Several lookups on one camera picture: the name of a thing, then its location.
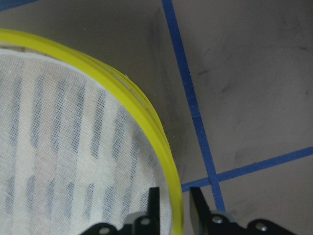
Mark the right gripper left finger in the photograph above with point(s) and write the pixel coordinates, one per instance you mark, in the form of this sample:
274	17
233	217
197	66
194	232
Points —
154	203

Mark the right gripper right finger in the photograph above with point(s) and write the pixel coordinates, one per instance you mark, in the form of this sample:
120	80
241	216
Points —
200	214

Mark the centre yellow-rimmed bamboo steamer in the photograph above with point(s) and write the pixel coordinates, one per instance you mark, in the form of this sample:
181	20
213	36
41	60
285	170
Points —
138	105

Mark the side yellow-rimmed bamboo steamer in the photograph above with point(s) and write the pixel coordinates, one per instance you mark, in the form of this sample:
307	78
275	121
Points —
71	155

